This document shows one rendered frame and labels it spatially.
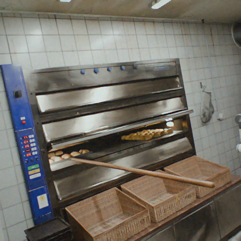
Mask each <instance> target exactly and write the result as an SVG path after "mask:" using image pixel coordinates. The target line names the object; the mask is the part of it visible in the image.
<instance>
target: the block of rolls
mask: <svg viewBox="0 0 241 241"><path fill-rule="evenodd" d="M172 132H173V129H164V130H162V129H156V130H143V131H141V132H139V131H138V132H136V133H131V134H130V135H127V136H126V135H123V136H122V137H121V139H122V140H149V139H152V137H154V138H156V137H159V136H160V135H166V134H167V133H172Z"/></svg>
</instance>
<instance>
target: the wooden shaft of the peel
mask: <svg viewBox="0 0 241 241"><path fill-rule="evenodd" d="M72 160H73V161H78V162H83V163H87V164H94V165H99V166H103V167H108V168H113V169H118V170H122V171H127V172H132V173H137V174H142V175H148V176H153V177H158V178H162V179H167V180H172V181H177V182H182V183H186V184H191V185H196V186H202V187H207V188H214V187H215V184H214V183H213V182H209V181H203V180H197V179H192V178H187V177H181V176H175V175H168V174H163V173H158V172H152V171H146V170H141V169H135V168H130V167H125V166H119V165H113V164H106V163H101V162H95V161H90V160H84V159H79V158H72Z"/></svg>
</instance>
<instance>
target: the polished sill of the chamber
mask: <svg viewBox="0 0 241 241"><path fill-rule="evenodd" d="M185 134H188V130H186V131H181V132H178V133H174V134H171V135H168V136H165V137H162V138H159V139H155V140H152V141H149V142H145V143H142V144H139V145H136V146H133V147H129V148H126V149H123V150H120V151H116V152H113V153H110V154H107V155H103V156H100V157H97V158H94V159H90V161H95V162H101V161H105V160H108V159H110V158H113V157H116V156H119V155H123V154H126V153H129V152H132V151H136V150H139V149H141V148H144V147H147V146H151V145H154V144H157V143H160V142H163V141H167V140H170V139H172V138H175V137H178V136H182V135H185ZM88 165H92V164H87V163H83V162H81V163H78V164H74V165H71V166H68V167H65V168H61V169H58V170H55V171H52V175H53V177H54V176H57V175H61V174H64V173H67V172H70V171H73V170H77V169H79V168H82V167H85V166H88Z"/></svg>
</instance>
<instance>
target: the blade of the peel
mask: <svg viewBox="0 0 241 241"><path fill-rule="evenodd" d="M92 153H93V152H92V151H89V152H87V153H83V154H79V155H76V156H74V158H79V157H82V156H85V155H88V154H92ZM65 161H69V159H68V158H66V159H63V160H59V161H56V162H52V163H50V166H51V165H55V164H58V163H62V162H65Z"/></svg>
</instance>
